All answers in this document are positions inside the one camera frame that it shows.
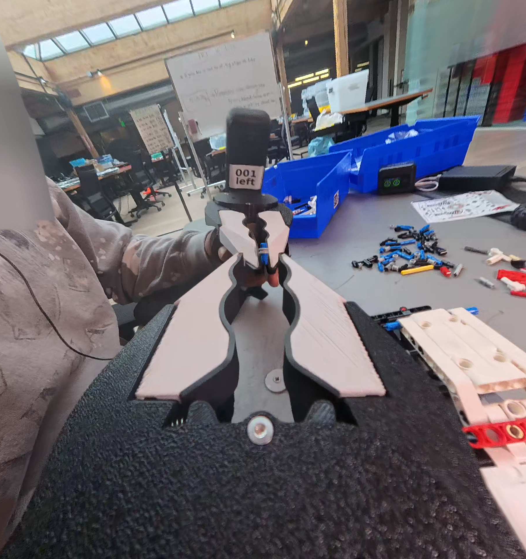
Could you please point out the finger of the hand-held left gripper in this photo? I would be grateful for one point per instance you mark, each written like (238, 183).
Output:
(234, 233)
(277, 229)

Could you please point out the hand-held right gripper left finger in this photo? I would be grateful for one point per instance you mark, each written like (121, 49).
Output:
(188, 349)

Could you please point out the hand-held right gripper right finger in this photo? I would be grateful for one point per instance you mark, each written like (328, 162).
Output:
(333, 349)

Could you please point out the blue toy pin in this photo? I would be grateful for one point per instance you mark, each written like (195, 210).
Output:
(264, 260)

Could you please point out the white black toy truck chassis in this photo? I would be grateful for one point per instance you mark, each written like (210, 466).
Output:
(464, 349)

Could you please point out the white sticker sheet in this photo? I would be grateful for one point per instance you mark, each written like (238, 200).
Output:
(464, 205)

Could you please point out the grey desk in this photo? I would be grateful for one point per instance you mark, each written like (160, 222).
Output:
(359, 288)

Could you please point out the person's left hand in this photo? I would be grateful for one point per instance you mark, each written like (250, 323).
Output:
(223, 252)

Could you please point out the blue plastic bin with tag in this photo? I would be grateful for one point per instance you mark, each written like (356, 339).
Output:
(306, 183)

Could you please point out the whiteboard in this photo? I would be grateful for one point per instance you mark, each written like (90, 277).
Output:
(223, 78)

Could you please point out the blue plastic bag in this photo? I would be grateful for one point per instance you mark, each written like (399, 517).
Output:
(319, 146)

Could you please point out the white plastic bag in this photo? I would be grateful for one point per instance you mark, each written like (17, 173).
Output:
(328, 120)

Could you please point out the printed chart sign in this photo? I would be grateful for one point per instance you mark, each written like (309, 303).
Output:
(151, 129)

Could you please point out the stack of clear storage boxes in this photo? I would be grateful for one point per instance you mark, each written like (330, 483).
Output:
(346, 89)

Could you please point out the yellow toy axle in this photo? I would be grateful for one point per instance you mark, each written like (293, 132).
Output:
(416, 270)

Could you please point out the pile of blue black pins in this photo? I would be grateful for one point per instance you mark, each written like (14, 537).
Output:
(403, 253)

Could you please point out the black power bank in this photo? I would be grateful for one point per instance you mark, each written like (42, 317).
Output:
(396, 179)

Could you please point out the black office chair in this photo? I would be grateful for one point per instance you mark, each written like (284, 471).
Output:
(95, 192)

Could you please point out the wooden background table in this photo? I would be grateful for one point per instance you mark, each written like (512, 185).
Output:
(394, 99)

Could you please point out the clear plastic bag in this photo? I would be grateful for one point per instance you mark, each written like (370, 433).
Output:
(400, 136)

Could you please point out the pile of red white parts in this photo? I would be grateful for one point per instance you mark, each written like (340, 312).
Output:
(514, 275)

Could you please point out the black adapter box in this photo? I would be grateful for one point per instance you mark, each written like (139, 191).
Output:
(477, 177)

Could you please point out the shelf of coloured bins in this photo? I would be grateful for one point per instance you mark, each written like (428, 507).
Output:
(499, 83)

